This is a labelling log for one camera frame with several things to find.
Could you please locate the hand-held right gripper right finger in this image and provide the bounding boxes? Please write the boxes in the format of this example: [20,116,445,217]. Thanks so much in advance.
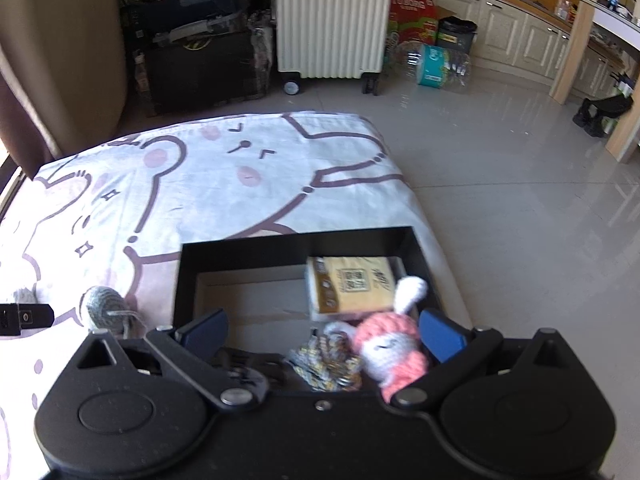
[390,309,587,407]

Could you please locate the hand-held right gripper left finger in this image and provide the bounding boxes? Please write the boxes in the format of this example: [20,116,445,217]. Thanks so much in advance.
[67,309,271,407]

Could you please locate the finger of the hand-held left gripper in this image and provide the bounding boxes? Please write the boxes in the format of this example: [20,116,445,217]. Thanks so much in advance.
[0,304,55,338]

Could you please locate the pink crochet bunny doll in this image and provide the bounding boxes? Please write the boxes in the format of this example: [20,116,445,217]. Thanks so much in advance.
[322,275,432,403]

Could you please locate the black box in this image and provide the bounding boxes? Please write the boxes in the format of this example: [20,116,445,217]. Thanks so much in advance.
[172,226,451,393]

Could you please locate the yellow tissue packet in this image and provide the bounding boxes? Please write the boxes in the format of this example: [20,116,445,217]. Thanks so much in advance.
[304,255,401,322]

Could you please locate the grey gold tassel rope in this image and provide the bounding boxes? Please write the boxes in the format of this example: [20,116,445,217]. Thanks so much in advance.
[285,332,363,393]

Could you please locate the printed bear blanket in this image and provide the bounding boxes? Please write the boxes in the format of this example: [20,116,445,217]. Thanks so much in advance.
[0,110,473,480]

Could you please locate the brown curtain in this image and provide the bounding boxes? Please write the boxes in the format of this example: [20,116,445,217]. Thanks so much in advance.
[0,45,61,181]

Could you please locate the black storage trunk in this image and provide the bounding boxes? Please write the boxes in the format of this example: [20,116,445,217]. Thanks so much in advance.
[132,25,273,116]

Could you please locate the plastic bottle pack teal label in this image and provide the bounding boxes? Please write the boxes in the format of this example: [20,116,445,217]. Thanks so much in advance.
[385,42,473,93]

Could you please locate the black trash bin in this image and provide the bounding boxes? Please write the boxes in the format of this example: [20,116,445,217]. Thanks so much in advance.
[436,16,478,56]

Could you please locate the wooden bar table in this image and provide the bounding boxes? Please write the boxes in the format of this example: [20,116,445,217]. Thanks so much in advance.
[549,0,640,163]

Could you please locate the cream kitchen cabinets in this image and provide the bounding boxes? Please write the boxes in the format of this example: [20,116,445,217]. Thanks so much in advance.
[395,0,621,101]

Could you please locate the red cardboard box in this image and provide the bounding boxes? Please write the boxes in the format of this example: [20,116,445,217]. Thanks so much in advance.
[387,0,451,46]

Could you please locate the dark blue bag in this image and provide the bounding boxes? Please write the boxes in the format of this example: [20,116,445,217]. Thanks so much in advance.
[125,0,251,36]

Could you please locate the cream ribbed suitcase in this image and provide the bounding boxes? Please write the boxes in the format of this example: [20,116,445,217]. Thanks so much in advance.
[276,0,396,96]

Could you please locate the grey yarn ball with cord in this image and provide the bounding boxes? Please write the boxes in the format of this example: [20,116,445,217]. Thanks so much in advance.
[80,285,146,338]

